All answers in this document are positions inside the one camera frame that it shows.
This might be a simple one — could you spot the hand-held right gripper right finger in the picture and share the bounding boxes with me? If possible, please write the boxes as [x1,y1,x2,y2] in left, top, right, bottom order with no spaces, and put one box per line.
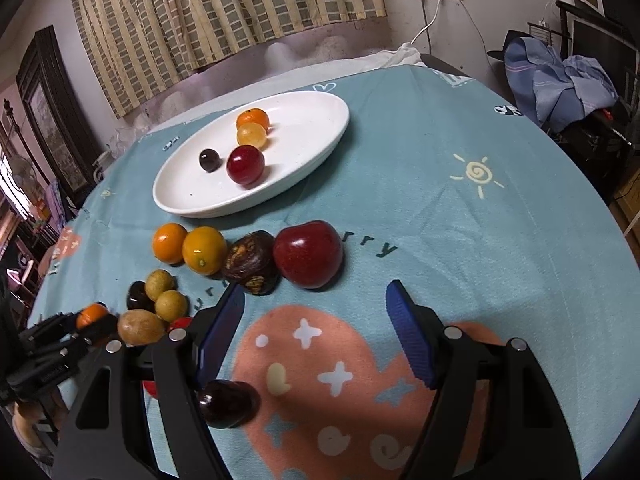
[385,280,583,480]

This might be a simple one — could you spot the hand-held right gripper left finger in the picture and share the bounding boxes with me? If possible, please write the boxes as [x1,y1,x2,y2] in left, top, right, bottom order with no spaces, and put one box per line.
[52,284,246,480]

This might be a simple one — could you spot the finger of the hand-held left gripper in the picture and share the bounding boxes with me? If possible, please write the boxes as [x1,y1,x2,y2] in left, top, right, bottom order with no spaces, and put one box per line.
[34,317,119,377]
[20,310,81,347]

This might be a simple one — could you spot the small orange kumquat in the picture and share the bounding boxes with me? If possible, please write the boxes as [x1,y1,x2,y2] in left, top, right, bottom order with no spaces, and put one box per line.
[76,304,110,330]

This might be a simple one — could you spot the tan longan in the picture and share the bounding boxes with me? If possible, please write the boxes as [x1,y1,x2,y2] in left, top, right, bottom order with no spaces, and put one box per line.
[145,269,177,298]
[155,290,189,322]

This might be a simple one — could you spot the brown oval fruit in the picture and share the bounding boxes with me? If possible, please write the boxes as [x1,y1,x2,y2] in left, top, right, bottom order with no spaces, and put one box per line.
[117,309,167,347]

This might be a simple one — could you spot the dark wrinkled passion fruit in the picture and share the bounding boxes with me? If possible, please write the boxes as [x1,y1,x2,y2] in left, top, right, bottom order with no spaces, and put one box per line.
[221,230,281,296]

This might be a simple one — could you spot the dark maroon plum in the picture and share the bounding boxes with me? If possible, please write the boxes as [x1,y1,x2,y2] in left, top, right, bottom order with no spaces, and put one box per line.
[198,380,261,429]

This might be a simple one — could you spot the yellow-orange kumquat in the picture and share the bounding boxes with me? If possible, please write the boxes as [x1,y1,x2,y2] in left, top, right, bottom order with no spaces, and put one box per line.
[181,226,228,276]

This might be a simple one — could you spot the round orange kumquat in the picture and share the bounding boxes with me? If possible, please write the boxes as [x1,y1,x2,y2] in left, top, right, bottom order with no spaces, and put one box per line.
[152,223,189,263]

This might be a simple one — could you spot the large red apple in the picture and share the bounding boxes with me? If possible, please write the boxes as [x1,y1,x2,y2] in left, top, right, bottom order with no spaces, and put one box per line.
[273,220,345,291]

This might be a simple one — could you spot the white oval plate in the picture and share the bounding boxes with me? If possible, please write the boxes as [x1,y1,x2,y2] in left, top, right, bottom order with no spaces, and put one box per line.
[152,91,350,219]

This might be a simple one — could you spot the person's left hand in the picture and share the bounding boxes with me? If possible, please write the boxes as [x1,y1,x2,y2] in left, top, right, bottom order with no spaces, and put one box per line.
[11,400,58,463]

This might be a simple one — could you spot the teal printed blanket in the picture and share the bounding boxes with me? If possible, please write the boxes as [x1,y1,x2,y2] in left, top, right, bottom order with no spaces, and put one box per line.
[27,62,618,480]

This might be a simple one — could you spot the white standing fan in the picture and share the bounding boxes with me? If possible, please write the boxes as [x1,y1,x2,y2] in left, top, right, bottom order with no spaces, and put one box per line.
[5,155,36,211]

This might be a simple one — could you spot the red plum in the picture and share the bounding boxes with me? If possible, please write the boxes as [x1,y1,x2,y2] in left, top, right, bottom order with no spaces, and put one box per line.
[226,144,265,187]

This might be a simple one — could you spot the pale yellow round fruit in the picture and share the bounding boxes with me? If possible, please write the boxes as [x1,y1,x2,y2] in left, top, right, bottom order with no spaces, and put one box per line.
[236,122,267,150]

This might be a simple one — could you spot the clear plastic bag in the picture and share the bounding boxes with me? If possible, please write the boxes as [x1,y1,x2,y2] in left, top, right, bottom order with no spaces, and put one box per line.
[107,110,151,156]

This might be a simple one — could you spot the dark framed picture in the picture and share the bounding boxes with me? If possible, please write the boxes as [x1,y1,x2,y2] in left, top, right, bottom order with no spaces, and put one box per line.
[16,25,101,206]

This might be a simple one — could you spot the orange mandarin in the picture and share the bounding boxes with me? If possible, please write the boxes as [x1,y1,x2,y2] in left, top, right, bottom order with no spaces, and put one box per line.
[236,109,270,131]

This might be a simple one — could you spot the pile of blue clothes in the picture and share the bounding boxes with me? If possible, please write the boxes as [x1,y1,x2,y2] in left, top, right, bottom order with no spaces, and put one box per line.
[502,37,618,128]

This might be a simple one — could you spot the black hat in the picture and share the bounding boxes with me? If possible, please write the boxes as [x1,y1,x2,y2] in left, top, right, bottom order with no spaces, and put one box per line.
[487,30,531,63]

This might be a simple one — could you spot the checked beige curtain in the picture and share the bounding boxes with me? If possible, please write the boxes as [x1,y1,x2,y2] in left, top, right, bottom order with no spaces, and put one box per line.
[67,0,388,120]

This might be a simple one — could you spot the black monitor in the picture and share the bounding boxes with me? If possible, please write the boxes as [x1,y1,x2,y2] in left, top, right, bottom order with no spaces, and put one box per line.
[572,15,640,106]

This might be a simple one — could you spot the white power cable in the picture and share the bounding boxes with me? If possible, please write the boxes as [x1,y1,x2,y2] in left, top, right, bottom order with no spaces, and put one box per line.
[410,0,446,46]

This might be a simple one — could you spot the black wire rack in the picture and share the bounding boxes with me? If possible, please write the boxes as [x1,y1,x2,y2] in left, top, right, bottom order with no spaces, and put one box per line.
[527,20,561,56]

